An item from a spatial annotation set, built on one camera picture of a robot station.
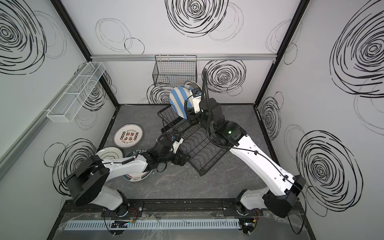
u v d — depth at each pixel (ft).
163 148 2.19
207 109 1.41
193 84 2.53
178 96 2.66
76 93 2.38
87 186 1.43
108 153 3.05
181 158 2.49
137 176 2.71
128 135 3.34
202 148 3.08
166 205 2.52
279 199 1.33
